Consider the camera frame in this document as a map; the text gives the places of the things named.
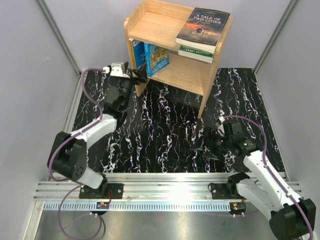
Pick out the aluminium rail frame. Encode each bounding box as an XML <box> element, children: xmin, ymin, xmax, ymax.
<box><xmin>23</xmin><ymin>69</ymin><xmax>310</xmax><ymax>240</ymax></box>

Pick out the dark green 104-storey treehouse book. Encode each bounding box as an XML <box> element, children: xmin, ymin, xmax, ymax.
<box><xmin>178</xmin><ymin>45</ymin><xmax>214</xmax><ymax>64</ymax></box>

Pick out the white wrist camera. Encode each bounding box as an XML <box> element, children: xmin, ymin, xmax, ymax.
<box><xmin>216</xmin><ymin>115</ymin><xmax>225</xmax><ymax>137</ymax></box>
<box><xmin>102</xmin><ymin>61</ymin><xmax>129</xmax><ymax>78</ymax></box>

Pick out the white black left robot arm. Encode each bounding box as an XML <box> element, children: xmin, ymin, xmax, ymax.
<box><xmin>47</xmin><ymin>62</ymin><xmax>148</xmax><ymax>199</ymax></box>

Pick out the blue 26-storey treehouse book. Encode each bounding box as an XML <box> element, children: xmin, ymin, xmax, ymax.
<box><xmin>144</xmin><ymin>42</ymin><xmax>170</xmax><ymax>77</ymax></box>

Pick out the blue back-cover treehouse book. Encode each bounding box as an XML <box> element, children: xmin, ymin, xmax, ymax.
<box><xmin>128</xmin><ymin>38</ymin><xmax>146</xmax><ymax>69</ymax></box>

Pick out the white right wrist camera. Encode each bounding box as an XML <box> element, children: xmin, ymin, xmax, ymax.
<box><xmin>216</xmin><ymin>115</ymin><xmax>225</xmax><ymax>137</ymax></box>

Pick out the wooden shelf stand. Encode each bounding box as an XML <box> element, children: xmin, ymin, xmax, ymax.
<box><xmin>124</xmin><ymin>0</ymin><xmax>233</xmax><ymax>118</ymax></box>

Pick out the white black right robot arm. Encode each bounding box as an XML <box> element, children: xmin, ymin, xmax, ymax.
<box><xmin>192</xmin><ymin>120</ymin><xmax>316</xmax><ymax>240</ymax></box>

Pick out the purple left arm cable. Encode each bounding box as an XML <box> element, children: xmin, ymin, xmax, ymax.
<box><xmin>47</xmin><ymin>67</ymin><xmax>111</xmax><ymax>239</ymax></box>

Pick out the slotted white cable duct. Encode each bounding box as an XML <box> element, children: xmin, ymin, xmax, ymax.
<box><xmin>43</xmin><ymin>201</ymin><xmax>231</xmax><ymax>212</ymax></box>

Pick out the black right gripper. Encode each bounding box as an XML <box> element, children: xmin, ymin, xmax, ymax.
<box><xmin>190</xmin><ymin>126</ymin><xmax>233</xmax><ymax>161</ymax></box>

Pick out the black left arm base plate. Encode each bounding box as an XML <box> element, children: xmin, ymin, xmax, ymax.
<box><xmin>79</xmin><ymin>178</ymin><xmax>124</xmax><ymax>200</ymax></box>

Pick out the dark Tale of Two Cities book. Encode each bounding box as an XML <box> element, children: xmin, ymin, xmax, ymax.
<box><xmin>176</xmin><ymin>7</ymin><xmax>230</xmax><ymax>54</ymax></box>

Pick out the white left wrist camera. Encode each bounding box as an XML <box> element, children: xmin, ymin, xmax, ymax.
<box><xmin>102</xmin><ymin>61</ymin><xmax>129</xmax><ymax>78</ymax></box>

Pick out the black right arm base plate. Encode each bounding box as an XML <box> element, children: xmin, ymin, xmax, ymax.
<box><xmin>207</xmin><ymin>182</ymin><xmax>243</xmax><ymax>200</ymax></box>

